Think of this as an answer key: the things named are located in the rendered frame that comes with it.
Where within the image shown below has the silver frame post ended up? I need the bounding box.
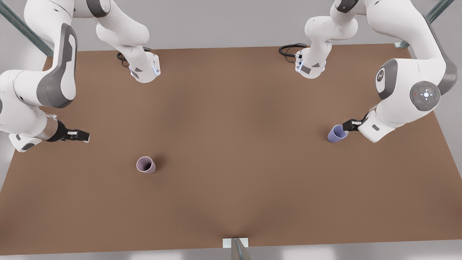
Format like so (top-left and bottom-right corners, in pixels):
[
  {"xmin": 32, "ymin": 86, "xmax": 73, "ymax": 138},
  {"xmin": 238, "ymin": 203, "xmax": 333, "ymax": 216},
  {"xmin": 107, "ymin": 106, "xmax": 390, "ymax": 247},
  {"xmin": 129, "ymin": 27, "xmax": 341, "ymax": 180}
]
[
  {"xmin": 222, "ymin": 237, "xmax": 254, "ymax": 260},
  {"xmin": 0, "ymin": 3, "xmax": 54, "ymax": 58},
  {"xmin": 395, "ymin": 0, "xmax": 456, "ymax": 49}
]

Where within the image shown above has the purple cup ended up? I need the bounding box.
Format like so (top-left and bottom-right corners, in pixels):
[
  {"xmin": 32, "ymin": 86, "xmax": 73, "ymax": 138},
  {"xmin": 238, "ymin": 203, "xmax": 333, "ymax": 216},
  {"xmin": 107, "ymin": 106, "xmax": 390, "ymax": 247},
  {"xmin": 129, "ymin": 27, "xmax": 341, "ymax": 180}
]
[{"xmin": 327, "ymin": 124, "xmax": 349, "ymax": 144}]

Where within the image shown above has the black cable loop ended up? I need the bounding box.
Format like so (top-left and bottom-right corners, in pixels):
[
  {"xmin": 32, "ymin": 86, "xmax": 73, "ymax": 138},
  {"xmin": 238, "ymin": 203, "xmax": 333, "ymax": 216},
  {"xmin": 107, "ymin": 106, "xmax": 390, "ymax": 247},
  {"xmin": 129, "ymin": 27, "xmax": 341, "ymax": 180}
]
[
  {"xmin": 116, "ymin": 47, "xmax": 152, "ymax": 68},
  {"xmin": 278, "ymin": 43, "xmax": 308, "ymax": 64}
]

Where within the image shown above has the pink cup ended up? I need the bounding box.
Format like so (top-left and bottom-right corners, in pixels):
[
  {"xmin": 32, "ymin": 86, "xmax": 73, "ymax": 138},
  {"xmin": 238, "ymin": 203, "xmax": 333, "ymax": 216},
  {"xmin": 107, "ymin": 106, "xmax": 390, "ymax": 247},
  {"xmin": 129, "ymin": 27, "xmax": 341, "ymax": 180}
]
[{"xmin": 136, "ymin": 156, "xmax": 157, "ymax": 175}]

